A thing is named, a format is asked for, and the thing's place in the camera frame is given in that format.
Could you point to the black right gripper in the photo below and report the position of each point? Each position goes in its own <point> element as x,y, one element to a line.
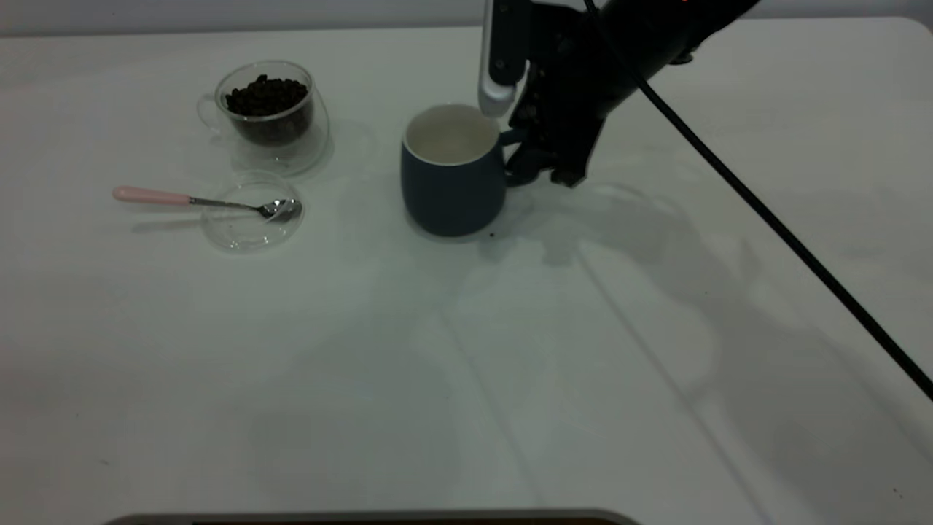
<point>565,80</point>

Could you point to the clear glass cup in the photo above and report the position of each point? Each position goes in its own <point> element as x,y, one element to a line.
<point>291,149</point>

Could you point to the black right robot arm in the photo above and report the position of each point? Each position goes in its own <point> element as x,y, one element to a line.
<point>670,29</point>

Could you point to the dark grey ceramic mug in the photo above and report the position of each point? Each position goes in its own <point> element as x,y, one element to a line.
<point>448,193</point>

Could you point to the pile of coffee beans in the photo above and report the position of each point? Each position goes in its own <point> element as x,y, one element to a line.
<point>266,98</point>

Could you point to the small clear glass dish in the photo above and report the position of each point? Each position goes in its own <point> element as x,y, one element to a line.
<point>240,233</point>

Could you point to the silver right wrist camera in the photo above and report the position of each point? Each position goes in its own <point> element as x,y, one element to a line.
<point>499,65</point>

